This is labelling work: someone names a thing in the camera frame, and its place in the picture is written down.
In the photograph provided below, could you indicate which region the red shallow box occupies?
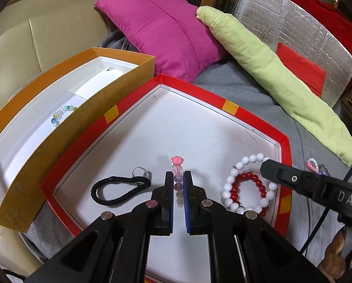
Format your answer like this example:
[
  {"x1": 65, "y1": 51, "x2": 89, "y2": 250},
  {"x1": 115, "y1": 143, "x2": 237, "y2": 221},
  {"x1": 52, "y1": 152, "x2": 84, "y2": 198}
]
[{"x1": 41, "y1": 74, "x2": 293, "y2": 283}]

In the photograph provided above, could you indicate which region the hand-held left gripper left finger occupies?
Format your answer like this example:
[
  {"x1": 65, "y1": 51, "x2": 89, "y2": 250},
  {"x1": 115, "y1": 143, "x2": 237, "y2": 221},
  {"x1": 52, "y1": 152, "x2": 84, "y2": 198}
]
[{"x1": 24, "y1": 171, "x2": 176, "y2": 283}]

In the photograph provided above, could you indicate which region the pink flower bead bracelet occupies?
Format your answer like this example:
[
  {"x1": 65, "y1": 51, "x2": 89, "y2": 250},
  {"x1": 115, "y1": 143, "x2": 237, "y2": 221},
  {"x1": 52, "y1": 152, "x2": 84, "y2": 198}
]
[{"x1": 170, "y1": 156, "x2": 185, "y2": 207}]

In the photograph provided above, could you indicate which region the black hair tie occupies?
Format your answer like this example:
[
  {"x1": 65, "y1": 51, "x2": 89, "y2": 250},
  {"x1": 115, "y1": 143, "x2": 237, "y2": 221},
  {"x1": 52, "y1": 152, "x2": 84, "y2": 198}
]
[{"x1": 90, "y1": 175, "x2": 152, "y2": 205}]

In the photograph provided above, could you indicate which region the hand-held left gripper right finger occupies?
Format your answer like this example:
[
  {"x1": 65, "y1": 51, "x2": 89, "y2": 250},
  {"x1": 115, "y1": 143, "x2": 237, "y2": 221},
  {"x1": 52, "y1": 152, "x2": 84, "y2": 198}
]
[{"x1": 183, "y1": 170, "x2": 334, "y2": 283}]

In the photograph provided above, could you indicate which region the black cable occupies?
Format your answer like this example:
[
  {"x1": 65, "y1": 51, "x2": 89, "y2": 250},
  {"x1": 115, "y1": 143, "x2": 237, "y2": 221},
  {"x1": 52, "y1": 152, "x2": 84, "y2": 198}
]
[{"x1": 300, "y1": 159, "x2": 352, "y2": 252}]

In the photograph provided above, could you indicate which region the magenta pillow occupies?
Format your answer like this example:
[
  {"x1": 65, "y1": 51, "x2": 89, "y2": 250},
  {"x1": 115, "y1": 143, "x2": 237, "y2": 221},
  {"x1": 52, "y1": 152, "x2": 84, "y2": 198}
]
[{"x1": 94, "y1": 0, "x2": 226, "y2": 81}]

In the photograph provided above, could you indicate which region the red bead bracelet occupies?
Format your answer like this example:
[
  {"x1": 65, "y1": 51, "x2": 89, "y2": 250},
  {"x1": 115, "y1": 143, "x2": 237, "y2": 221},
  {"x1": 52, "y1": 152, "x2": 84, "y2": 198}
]
[{"x1": 232, "y1": 172, "x2": 268, "y2": 216}]

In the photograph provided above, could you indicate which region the white bead bracelet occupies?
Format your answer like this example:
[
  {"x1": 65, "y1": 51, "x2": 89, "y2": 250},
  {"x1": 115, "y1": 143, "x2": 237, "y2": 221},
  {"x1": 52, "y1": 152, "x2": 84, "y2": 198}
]
[{"x1": 222, "y1": 153, "x2": 278, "y2": 213}]

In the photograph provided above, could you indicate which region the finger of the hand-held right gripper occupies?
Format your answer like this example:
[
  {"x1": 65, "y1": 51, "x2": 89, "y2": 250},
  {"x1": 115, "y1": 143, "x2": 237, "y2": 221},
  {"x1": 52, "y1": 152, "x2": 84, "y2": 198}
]
[{"x1": 260, "y1": 159, "x2": 327, "y2": 196}]

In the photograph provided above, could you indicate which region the small translucent ring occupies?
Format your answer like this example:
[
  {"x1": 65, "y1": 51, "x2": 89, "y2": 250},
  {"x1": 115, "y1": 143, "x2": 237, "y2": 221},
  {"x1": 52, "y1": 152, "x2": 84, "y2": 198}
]
[{"x1": 132, "y1": 166, "x2": 152, "y2": 181}]

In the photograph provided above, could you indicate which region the light green folded blanket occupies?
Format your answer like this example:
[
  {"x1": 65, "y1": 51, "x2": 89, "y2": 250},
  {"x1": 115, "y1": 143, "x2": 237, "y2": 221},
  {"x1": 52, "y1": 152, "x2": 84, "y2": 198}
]
[{"x1": 196, "y1": 6, "x2": 352, "y2": 166}]

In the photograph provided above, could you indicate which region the red blanket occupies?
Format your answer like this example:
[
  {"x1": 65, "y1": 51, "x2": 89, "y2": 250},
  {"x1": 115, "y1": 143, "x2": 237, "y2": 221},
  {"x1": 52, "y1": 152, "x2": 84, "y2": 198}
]
[{"x1": 274, "y1": 0, "x2": 352, "y2": 55}]

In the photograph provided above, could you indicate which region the beige leather sofa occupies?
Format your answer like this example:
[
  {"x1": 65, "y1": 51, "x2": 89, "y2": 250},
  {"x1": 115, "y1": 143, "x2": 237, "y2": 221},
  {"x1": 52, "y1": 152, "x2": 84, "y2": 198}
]
[{"x1": 0, "y1": 0, "x2": 156, "y2": 280}]

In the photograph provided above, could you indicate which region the orange cardboard box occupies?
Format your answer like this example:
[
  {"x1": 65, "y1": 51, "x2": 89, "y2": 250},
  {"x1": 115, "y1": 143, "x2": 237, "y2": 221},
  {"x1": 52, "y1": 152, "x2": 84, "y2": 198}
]
[{"x1": 0, "y1": 47, "x2": 156, "y2": 233}]

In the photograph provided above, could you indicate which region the carved wooden post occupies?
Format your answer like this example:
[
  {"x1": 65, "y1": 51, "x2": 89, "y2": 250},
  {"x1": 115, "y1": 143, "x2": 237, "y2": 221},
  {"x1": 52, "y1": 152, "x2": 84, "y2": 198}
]
[{"x1": 317, "y1": 230, "x2": 352, "y2": 280}]

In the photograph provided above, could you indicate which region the silver foil insulation panel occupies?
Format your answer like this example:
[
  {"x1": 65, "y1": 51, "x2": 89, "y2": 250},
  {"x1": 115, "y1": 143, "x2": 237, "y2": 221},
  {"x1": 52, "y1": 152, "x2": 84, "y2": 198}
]
[{"x1": 229, "y1": 0, "x2": 352, "y2": 108}]

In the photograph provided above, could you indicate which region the red cushion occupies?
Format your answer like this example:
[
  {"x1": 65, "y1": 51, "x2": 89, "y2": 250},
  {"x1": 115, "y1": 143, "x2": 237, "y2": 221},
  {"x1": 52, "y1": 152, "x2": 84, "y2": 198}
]
[{"x1": 277, "y1": 42, "x2": 327, "y2": 98}]

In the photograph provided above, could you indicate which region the multicolour glass bead bracelet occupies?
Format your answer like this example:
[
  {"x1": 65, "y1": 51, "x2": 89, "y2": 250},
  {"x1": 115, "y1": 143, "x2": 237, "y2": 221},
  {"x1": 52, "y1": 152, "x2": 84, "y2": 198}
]
[{"x1": 51, "y1": 104, "x2": 79, "y2": 127}]

